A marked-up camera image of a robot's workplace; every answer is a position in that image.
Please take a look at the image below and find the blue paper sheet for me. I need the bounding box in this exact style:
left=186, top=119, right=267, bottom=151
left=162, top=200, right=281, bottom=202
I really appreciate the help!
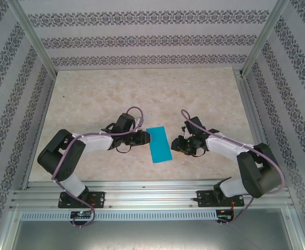
left=146, top=126, right=174, bottom=164

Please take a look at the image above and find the grey sheet metal panel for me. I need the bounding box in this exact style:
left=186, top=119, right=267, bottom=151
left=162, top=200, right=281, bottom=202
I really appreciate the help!
left=10, top=220, right=305, bottom=250

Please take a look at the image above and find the small circuit board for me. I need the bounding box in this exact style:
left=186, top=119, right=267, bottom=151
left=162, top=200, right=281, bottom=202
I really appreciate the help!
left=218, top=210, right=234, bottom=221
left=71, top=211, right=92, bottom=219

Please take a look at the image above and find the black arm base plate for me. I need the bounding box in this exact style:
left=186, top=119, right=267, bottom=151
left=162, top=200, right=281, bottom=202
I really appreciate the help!
left=197, top=190, right=246, bottom=208
left=59, top=191, right=106, bottom=209

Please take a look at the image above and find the aluminium mounting rail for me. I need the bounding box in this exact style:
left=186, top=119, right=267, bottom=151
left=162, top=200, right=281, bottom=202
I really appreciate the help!
left=10, top=181, right=291, bottom=209

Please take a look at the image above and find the aluminium side rail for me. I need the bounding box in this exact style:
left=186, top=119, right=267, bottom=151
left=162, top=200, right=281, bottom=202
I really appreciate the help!
left=233, top=69, right=282, bottom=188
left=20, top=72, right=58, bottom=190

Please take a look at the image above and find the slotted grey cable duct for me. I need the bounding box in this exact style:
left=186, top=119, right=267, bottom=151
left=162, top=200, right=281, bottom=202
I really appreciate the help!
left=20, top=210, right=218, bottom=221

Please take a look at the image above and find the aluminium frame post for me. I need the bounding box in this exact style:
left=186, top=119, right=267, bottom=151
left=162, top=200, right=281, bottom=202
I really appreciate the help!
left=239, top=0, right=291, bottom=79
left=7, top=0, right=58, bottom=78

